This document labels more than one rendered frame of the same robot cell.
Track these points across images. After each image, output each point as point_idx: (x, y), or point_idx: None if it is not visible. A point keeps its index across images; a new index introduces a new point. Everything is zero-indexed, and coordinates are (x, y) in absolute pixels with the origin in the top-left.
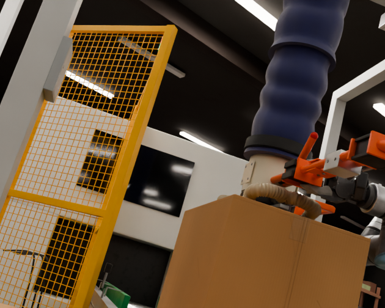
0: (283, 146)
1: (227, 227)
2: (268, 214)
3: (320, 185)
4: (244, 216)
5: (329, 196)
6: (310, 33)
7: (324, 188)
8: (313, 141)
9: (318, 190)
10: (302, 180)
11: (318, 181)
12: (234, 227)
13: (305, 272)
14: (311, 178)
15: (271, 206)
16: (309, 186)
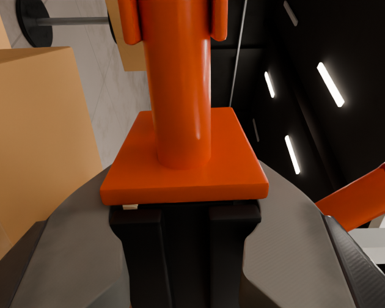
0: None
1: None
2: None
3: (110, 183)
4: (7, 51)
5: None
6: None
7: (94, 246)
8: (371, 181)
9: (79, 209)
10: (131, 126)
11: (141, 167)
12: None
13: None
14: (153, 142)
15: (16, 59)
16: (106, 168)
